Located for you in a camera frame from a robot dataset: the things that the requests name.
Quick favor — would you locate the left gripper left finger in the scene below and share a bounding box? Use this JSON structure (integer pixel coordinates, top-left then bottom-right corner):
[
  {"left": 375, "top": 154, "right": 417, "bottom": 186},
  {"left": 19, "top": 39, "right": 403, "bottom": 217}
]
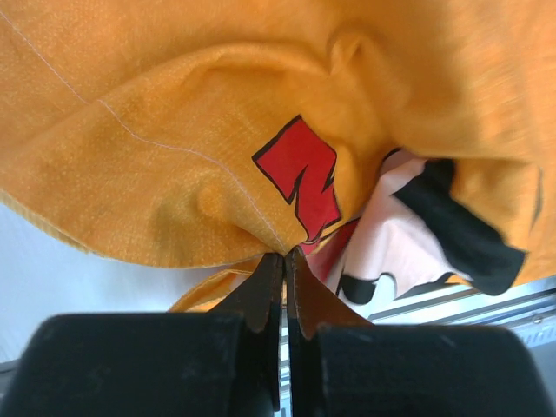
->
[{"left": 1, "top": 254, "right": 284, "bottom": 416}]

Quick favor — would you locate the orange cartoon mouse towel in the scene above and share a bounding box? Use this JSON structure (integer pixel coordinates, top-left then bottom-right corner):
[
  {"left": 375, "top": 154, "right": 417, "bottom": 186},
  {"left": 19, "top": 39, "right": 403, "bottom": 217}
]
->
[{"left": 1, "top": 1, "right": 555, "bottom": 316}]

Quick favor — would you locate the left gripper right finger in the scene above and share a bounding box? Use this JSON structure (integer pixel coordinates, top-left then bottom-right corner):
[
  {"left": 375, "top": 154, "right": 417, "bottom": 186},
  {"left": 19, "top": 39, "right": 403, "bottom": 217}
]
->
[{"left": 284, "top": 249, "right": 555, "bottom": 416}]

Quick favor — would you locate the aluminium rail beam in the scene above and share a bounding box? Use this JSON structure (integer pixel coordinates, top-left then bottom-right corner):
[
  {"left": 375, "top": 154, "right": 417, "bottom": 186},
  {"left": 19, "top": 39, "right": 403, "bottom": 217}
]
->
[{"left": 368, "top": 276, "right": 555, "bottom": 348}]

